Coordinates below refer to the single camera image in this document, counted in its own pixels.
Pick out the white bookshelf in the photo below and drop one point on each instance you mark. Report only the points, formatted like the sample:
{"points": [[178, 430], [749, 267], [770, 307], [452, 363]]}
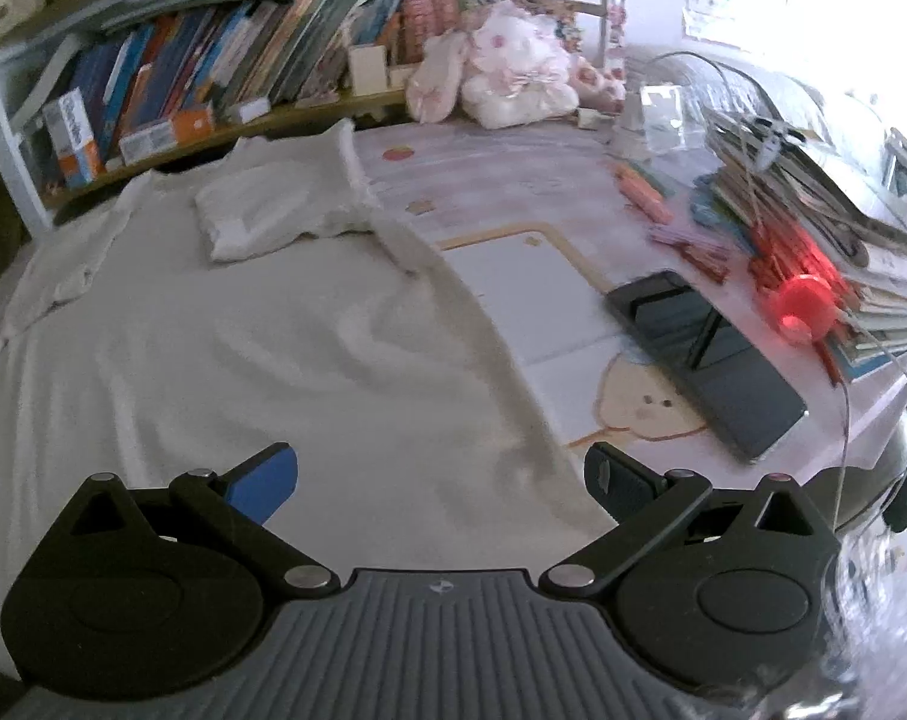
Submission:
{"points": [[10, 165]]}

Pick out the pink plush rabbit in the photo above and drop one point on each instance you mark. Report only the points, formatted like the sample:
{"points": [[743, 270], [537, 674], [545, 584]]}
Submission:
{"points": [[513, 67]]}

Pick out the flat orange white box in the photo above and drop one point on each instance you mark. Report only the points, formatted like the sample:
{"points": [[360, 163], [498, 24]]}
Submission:
{"points": [[168, 136]]}

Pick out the green highlighter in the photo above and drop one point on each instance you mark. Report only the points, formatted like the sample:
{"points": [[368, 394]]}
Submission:
{"points": [[657, 178]]}

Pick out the pink printed desk mat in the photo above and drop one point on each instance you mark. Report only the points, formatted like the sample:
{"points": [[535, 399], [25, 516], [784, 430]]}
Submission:
{"points": [[498, 187]]}

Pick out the white shirt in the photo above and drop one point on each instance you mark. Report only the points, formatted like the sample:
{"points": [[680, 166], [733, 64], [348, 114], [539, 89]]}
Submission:
{"points": [[235, 330]]}

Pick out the stack of books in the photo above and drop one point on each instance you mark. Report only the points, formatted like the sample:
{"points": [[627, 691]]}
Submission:
{"points": [[836, 180]]}

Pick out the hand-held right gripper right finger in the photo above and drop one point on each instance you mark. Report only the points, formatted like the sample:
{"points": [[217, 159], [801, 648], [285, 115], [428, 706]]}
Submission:
{"points": [[611, 484]]}

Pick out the clear plastic container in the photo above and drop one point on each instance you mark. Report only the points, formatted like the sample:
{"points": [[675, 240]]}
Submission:
{"points": [[659, 116]]}

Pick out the black tablet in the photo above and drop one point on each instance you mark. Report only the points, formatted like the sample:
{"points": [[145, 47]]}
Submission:
{"points": [[723, 382]]}

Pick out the small beige box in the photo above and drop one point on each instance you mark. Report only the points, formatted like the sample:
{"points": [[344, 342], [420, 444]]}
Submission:
{"points": [[367, 71]]}

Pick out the red patterned pen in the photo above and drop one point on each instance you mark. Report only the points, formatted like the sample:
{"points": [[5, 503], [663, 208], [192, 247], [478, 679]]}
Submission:
{"points": [[693, 251]]}

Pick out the small teal object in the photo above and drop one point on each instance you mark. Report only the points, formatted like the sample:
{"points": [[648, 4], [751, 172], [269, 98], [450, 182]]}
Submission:
{"points": [[716, 211]]}

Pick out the clear plastic film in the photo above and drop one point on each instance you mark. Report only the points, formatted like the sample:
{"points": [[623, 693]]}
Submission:
{"points": [[888, 615]]}

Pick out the tall white orange box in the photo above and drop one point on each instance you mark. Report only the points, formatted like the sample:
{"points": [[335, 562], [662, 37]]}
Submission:
{"points": [[74, 139]]}

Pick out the small white box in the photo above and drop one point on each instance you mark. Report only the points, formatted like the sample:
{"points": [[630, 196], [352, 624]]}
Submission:
{"points": [[247, 111]]}

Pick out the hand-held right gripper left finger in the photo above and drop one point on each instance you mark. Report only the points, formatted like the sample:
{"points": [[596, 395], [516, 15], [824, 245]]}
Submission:
{"points": [[265, 480]]}

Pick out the orange highlighter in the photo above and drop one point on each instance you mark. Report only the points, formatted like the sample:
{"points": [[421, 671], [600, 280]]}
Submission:
{"points": [[641, 191]]}

